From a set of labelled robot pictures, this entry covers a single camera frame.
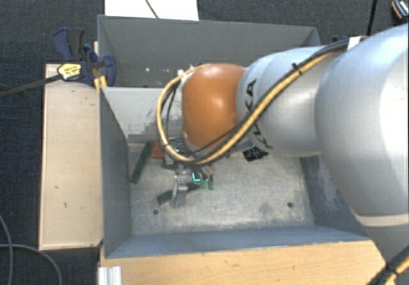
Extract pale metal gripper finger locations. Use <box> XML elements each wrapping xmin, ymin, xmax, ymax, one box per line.
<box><xmin>179</xmin><ymin>181</ymin><xmax>189</xmax><ymax>208</ymax></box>
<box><xmin>171</xmin><ymin>178</ymin><xmax>181</xmax><ymax>209</ymax></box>

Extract dark green flat block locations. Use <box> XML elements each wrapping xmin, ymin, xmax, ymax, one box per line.
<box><xmin>157</xmin><ymin>180</ymin><xmax>203</xmax><ymax>205</ymax></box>
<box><xmin>130</xmin><ymin>141</ymin><xmax>153</xmax><ymax>185</ymax></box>

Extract red-brown flat block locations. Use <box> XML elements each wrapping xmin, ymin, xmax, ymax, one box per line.
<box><xmin>151</xmin><ymin>141</ymin><xmax>167</xmax><ymax>160</ymax></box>

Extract grey metal bin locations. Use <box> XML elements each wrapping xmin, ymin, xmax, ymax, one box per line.
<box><xmin>96</xmin><ymin>14</ymin><xmax>381</xmax><ymax>259</ymax></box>

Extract pale wood flat board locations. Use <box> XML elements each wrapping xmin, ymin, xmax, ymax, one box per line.
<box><xmin>38</xmin><ymin>63</ymin><xmax>105</xmax><ymax>251</ymax></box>

